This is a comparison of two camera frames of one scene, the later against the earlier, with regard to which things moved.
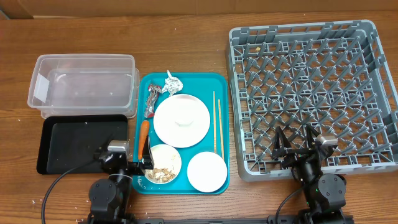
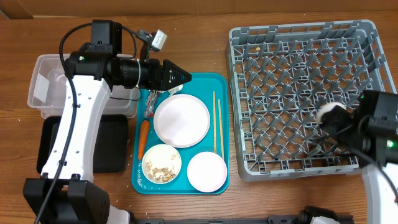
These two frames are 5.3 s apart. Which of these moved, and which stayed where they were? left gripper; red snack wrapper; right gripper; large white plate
Moved: left gripper; right gripper
Stayed: large white plate; red snack wrapper
